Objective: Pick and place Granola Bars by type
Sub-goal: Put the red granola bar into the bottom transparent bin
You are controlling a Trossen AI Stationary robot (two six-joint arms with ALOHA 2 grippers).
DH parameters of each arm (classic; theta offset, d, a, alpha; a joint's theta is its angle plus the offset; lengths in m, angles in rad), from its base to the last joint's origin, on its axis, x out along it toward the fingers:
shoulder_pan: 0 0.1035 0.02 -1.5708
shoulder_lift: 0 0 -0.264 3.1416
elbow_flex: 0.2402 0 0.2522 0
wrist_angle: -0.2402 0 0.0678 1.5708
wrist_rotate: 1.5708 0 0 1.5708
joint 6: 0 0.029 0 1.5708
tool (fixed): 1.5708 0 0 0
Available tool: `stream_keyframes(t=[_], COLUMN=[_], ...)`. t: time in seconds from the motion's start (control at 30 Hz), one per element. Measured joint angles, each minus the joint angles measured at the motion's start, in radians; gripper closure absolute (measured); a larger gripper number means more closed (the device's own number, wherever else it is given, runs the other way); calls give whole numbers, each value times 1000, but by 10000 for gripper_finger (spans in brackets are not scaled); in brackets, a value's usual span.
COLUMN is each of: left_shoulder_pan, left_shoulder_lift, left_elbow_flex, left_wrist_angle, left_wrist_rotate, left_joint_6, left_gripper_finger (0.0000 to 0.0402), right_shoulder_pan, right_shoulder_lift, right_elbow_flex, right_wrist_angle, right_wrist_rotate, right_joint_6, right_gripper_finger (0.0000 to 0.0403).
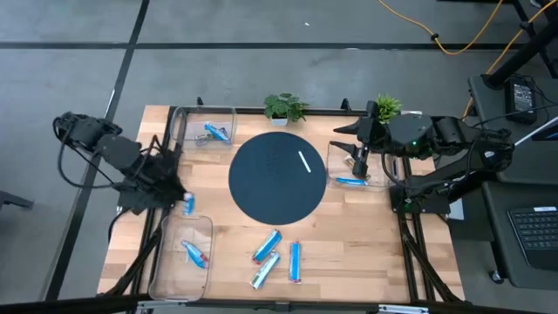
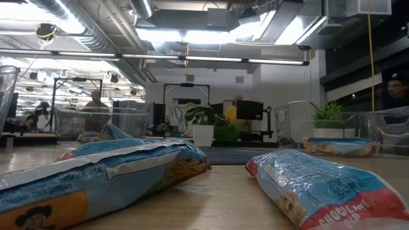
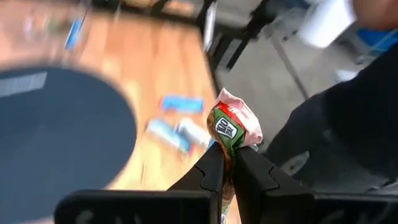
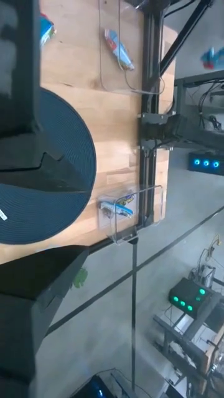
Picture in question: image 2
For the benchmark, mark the black upright panel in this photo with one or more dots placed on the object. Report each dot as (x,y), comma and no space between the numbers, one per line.
(159,118)

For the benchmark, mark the small green background plant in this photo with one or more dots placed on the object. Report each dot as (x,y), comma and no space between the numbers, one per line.
(162,127)

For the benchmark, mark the person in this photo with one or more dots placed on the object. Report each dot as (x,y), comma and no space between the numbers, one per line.
(230,113)
(43,115)
(396,91)
(96,105)

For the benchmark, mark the white draped cloth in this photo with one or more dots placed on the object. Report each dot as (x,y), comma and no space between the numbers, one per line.
(180,115)

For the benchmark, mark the long ceiling light bar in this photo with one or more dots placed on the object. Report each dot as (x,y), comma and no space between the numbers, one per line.
(211,58)

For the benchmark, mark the black monitor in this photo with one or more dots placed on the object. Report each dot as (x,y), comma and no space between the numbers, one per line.
(249,110)

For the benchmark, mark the blue brown Chewy granola bar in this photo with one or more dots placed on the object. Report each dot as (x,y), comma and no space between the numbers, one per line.
(338,147)

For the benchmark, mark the clear plastic bin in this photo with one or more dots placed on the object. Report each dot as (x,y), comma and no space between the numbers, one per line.
(134,121)
(393,134)
(8,96)

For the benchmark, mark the blue orange-panel granola bar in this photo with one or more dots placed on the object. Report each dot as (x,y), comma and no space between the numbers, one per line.
(96,182)

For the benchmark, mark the black frame stand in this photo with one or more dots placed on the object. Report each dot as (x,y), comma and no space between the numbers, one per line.
(187,85)
(80,79)

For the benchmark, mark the spiky plant in white pot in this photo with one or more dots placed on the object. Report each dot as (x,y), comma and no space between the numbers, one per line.
(329,111)

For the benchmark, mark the broadleaf plant in white pot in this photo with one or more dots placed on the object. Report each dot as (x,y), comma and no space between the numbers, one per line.
(203,135)

